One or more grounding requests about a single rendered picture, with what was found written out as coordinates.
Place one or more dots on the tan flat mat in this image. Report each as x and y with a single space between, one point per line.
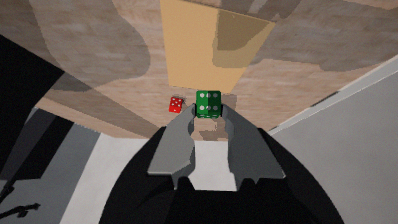
208 48

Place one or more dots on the red die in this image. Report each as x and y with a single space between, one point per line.
175 105

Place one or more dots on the green die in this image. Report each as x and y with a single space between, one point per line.
208 104

